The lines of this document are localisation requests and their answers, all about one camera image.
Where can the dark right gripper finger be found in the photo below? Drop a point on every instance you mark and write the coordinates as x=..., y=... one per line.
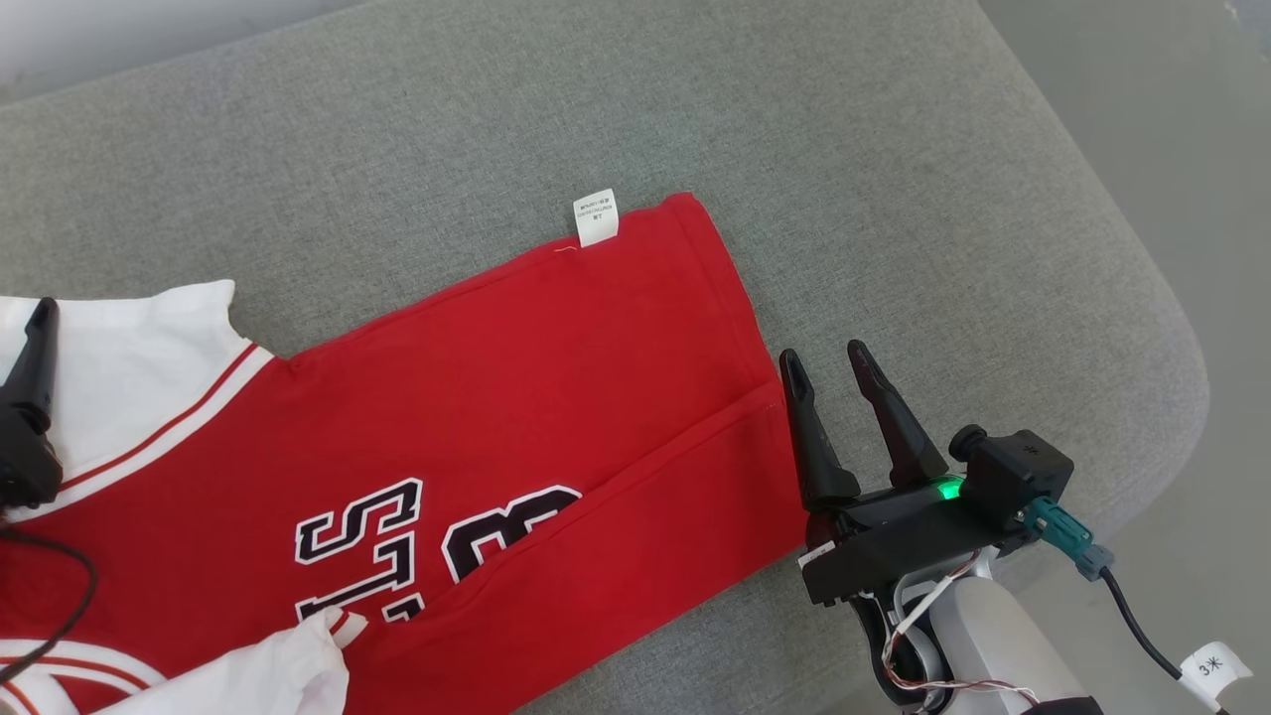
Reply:
x=909, y=447
x=824, y=467

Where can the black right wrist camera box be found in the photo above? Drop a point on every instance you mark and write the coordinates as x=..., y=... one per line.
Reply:
x=1018, y=477

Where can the red basketball jersey white sleeves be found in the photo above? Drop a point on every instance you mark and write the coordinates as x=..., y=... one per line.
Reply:
x=546, y=397

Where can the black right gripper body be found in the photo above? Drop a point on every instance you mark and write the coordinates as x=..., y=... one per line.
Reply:
x=894, y=551

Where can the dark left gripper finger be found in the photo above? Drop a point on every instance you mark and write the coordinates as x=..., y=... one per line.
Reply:
x=30, y=447

